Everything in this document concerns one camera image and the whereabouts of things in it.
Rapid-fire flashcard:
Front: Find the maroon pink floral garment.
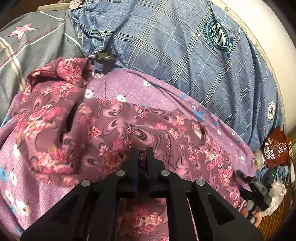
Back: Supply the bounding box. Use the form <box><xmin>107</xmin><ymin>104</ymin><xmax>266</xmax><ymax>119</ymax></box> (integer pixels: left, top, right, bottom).
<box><xmin>14</xmin><ymin>58</ymin><xmax>246</xmax><ymax>240</ymax></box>

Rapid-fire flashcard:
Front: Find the person right hand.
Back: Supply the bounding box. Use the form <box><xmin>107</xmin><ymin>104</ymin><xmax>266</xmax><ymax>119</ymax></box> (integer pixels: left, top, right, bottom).
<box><xmin>240</xmin><ymin>201</ymin><xmax>262</xmax><ymax>227</ymax></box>

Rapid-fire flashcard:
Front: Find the blue crumpled cloth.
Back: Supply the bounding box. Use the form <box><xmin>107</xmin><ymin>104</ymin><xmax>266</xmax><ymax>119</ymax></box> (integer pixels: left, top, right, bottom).
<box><xmin>256</xmin><ymin>165</ymin><xmax>290</xmax><ymax>187</ymax></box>

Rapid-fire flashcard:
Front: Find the dark red plastic bag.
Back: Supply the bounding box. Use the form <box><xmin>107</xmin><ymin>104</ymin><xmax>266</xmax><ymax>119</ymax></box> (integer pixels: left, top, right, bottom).
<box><xmin>262</xmin><ymin>126</ymin><xmax>290</xmax><ymax>168</ymax></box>

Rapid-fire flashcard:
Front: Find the purple floral bed sheet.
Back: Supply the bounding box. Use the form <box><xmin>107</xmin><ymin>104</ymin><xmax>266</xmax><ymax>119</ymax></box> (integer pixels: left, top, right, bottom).
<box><xmin>1</xmin><ymin>69</ymin><xmax>255</xmax><ymax>235</ymax></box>

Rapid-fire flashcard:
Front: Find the black power plug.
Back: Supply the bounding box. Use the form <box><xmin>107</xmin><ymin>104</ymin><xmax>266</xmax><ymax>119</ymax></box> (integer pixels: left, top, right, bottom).
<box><xmin>89</xmin><ymin>47</ymin><xmax>117</xmax><ymax>75</ymax></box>

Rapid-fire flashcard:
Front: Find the blue plaid quilt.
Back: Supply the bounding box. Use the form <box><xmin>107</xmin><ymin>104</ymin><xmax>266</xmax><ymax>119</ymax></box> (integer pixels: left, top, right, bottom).
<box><xmin>72</xmin><ymin>1</ymin><xmax>285</xmax><ymax>150</ymax></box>

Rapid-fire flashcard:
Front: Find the grey star pillow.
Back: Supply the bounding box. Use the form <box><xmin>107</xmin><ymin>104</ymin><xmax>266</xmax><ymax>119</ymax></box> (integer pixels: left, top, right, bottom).
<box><xmin>1</xmin><ymin>9</ymin><xmax>84</xmax><ymax>120</ymax></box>

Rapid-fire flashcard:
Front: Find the lilac crumpled cloth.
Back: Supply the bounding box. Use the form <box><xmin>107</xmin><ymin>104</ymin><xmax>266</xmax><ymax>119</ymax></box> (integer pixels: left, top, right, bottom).
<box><xmin>69</xmin><ymin>0</ymin><xmax>85</xmax><ymax>10</ymax></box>

